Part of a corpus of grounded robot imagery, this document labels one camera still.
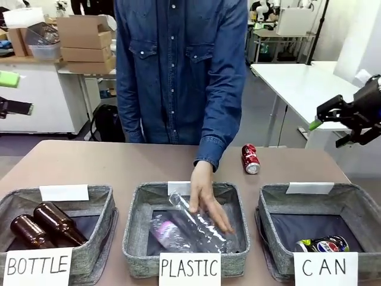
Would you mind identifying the clear plastic bottle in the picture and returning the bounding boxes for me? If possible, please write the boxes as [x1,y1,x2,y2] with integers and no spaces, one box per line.
[167,190,239,254]

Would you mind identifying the blank white basket card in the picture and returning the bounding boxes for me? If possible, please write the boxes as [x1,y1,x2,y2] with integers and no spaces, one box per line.
[285,182,335,195]
[39,184,90,202]
[167,180,193,197]

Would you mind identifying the open cardboard box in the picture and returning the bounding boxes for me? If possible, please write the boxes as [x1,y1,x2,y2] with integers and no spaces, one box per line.
[55,14,113,50]

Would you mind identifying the closed flat cardboard box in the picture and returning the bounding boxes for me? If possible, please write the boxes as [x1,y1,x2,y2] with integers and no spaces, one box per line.
[66,55,117,74]
[60,45,113,63]

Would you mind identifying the person in black clothes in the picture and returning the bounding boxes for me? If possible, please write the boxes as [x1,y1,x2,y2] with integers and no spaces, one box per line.
[70,0,117,32]

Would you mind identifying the metal frame table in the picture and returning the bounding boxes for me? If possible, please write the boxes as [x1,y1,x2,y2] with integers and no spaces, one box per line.
[251,28,317,64]

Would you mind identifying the white paper sign CAN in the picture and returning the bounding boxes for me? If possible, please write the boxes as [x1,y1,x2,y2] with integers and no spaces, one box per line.
[293,251,360,286]

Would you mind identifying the person's left forearm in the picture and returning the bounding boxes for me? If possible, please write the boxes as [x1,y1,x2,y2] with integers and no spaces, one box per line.
[193,86,248,174]

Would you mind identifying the small brown cardboard box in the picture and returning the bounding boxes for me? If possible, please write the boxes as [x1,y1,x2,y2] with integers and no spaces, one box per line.
[7,27,34,58]

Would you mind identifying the plastic bottle purple label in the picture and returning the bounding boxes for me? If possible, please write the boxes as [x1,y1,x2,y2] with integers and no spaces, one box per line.
[149,218,195,251]

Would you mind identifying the white foam block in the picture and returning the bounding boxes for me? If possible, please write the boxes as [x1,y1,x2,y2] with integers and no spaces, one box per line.
[2,7,46,30]

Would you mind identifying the white box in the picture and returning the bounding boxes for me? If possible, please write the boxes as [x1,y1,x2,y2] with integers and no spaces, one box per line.
[276,7,321,36]

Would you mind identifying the brown glass bottle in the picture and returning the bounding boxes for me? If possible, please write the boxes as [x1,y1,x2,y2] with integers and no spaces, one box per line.
[33,202,89,248]
[10,214,58,250]

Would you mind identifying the person's right forearm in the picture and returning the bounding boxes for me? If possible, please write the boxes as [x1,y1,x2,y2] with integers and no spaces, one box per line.
[116,89,147,144]

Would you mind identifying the large white table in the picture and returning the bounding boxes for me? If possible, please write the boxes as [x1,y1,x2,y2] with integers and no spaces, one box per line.
[249,60,368,150]

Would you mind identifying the person in denim shirt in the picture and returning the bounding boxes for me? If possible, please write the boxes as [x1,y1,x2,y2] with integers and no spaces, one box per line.
[113,0,249,174]

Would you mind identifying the red soda can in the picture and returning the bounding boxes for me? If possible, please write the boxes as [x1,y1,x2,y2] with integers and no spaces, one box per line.
[241,143,261,175]

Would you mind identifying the grey fabric basket plastic sign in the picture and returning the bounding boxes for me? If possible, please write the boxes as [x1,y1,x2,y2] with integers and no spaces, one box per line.
[122,180,252,279]

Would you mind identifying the crushed blue pepsi can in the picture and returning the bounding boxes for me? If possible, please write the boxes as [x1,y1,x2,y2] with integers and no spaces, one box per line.
[294,235,351,254]

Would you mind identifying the white cabinet wooden top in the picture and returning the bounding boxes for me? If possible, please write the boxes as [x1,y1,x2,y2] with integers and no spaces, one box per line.
[0,55,79,135]

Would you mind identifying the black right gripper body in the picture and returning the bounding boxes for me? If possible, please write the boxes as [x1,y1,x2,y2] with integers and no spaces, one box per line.
[342,75,381,147]

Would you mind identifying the black tripod pole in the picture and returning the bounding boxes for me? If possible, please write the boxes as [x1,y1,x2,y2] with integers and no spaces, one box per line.
[309,0,330,65]

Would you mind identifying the person's left hand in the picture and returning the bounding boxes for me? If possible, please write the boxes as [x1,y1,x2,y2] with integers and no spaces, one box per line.
[189,162,236,235]

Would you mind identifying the white paper sign PLASTIC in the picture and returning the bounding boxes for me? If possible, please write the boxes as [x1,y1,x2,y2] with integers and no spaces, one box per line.
[158,252,223,286]

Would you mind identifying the white paper sign BOTTLE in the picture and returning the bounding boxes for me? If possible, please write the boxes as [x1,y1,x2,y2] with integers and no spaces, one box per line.
[5,246,74,286]

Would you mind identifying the clear plastic bin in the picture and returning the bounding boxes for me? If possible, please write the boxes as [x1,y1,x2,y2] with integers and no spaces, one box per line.
[24,26,63,60]

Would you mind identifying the black backpack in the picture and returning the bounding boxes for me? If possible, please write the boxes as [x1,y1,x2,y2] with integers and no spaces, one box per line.
[89,104,126,143]

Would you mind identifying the grey fabric basket can sign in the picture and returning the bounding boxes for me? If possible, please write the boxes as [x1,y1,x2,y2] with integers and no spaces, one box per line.
[255,182,381,284]

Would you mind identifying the grey fabric basket bottle sign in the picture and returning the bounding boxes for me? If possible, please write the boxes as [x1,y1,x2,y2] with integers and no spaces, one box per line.
[0,184,120,286]

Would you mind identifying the small white table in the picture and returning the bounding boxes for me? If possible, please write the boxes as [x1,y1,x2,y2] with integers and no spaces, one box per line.
[57,66,118,120]

